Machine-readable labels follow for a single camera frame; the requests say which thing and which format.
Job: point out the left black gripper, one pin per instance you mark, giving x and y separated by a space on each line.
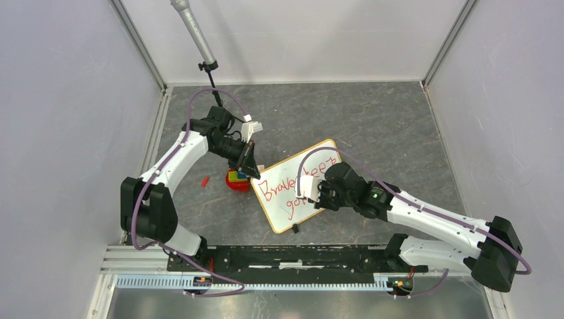
246 161

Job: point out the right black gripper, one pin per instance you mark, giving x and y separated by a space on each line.
322 185

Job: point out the yellow framed whiteboard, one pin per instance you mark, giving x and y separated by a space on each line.
275 189

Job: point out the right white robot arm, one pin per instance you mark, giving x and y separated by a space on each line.
489 251

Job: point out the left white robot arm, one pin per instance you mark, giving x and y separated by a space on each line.
146 202

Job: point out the green toy brick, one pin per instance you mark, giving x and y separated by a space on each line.
232 176

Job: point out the red toy plate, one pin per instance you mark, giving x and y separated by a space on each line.
243 185

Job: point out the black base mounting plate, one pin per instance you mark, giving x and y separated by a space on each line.
304 264

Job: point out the silver microphone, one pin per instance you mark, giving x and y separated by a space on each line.
189 19

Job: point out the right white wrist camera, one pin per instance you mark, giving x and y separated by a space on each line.
307 187

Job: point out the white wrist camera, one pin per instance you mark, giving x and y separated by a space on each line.
249 127
307 187

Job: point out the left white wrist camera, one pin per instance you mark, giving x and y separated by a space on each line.
249 127

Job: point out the slotted cable duct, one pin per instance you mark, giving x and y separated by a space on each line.
192 282

